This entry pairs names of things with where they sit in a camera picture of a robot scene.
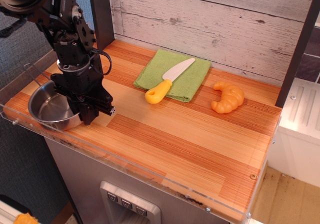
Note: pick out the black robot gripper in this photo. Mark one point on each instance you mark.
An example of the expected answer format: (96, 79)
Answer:
(83, 88)

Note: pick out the stainless steel pot with handle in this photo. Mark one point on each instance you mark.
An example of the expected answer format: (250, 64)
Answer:
(50, 108)

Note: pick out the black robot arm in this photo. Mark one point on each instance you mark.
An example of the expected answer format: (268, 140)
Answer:
(64, 26)

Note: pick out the silver dispenser button panel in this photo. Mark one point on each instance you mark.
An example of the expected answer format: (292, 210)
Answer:
(123, 207)

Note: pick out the green cloth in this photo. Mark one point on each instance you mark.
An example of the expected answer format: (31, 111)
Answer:
(185, 86)

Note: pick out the clear acrylic table guard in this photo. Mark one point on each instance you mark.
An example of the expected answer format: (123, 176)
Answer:
(196, 165)

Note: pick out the orange black object bottom left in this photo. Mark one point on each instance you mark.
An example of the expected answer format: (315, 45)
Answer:
(25, 219)

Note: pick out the orange toy croissant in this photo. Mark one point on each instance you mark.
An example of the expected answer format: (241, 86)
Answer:
(231, 97)

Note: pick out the white cabinet at right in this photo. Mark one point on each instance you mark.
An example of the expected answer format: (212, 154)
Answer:
(295, 150)

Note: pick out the yellow handled toy knife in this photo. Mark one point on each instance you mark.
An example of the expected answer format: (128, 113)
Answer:
(156, 94)

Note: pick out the dark left shelf post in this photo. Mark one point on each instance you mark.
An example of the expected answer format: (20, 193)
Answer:
(103, 22)

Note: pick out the dark shelf post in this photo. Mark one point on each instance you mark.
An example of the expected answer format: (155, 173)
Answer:
(103, 22)
(298, 52)

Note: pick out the dark right shelf post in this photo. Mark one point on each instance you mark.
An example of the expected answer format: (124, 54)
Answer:
(298, 52)

